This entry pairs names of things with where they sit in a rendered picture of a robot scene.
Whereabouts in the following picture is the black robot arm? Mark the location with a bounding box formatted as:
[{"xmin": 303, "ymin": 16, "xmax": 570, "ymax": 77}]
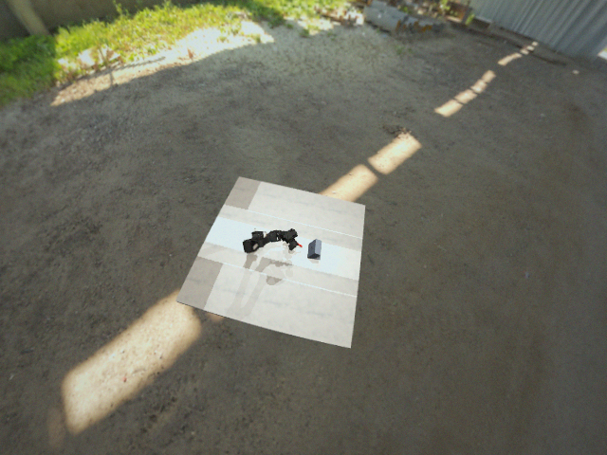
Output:
[{"xmin": 243, "ymin": 228, "xmax": 298, "ymax": 254}]

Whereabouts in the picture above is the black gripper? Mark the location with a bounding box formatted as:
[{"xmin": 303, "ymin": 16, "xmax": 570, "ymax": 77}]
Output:
[{"xmin": 283, "ymin": 238, "xmax": 299, "ymax": 251}]

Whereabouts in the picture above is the grey sloped panel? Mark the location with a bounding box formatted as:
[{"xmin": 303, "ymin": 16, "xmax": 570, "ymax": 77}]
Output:
[{"xmin": 307, "ymin": 239, "xmax": 322, "ymax": 260}]

